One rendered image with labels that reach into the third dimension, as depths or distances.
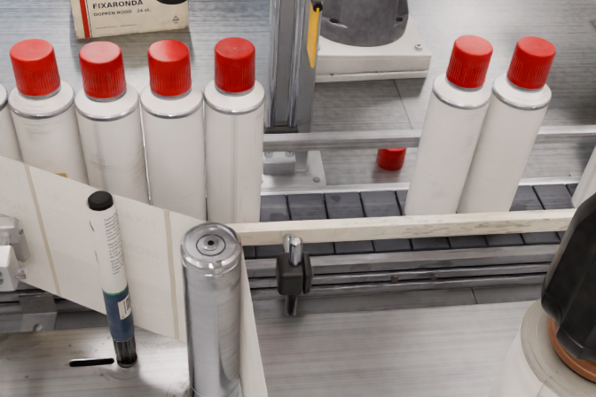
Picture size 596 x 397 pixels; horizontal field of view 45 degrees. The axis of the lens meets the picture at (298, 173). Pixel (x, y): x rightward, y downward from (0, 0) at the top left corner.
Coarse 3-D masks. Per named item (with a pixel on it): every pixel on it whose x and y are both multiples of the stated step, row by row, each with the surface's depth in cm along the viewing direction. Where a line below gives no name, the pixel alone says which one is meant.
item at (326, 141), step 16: (544, 128) 73; (560, 128) 73; (576, 128) 73; (592, 128) 73; (144, 144) 67; (272, 144) 69; (288, 144) 69; (304, 144) 69; (320, 144) 70; (336, 144) 70; (352, 144) 70; (368, 144) 70; (384, 144) 71; (400, 144) 71; (416, 144) 71
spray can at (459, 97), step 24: (456, 48) 60; (480, 48) 60; (456, 72) 61; (480, 72) 60; (432, 96) 64; (456, 96) 62; (480, 96) 62; (432, 120) 64; (456, 120) 63; (480, 120) 63; (432, 144) 66; (456, 144) 64; (432, 168) 67; (456, 168) 66; (408, 192) 72; (432, 192) 69; (456, 192) 69
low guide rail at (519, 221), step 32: (256, 224) 67; (288, 224) 67; (320, 224) 67; (352, 224) 68; (384, 224) 68; (416, 224) 68; (448, 224) 69; (480, 224) 69; (512, 224) 70; (544, 224) 71
